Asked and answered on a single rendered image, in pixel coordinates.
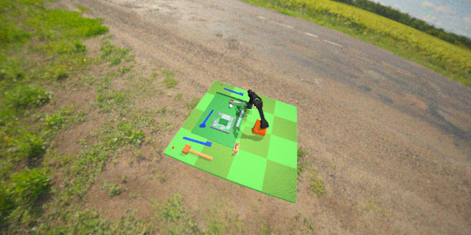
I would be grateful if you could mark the orange mallet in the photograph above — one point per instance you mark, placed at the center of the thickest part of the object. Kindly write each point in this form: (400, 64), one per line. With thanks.
(188, 149)

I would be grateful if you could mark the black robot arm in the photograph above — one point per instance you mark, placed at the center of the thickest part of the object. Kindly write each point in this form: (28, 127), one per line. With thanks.
(258, 104)

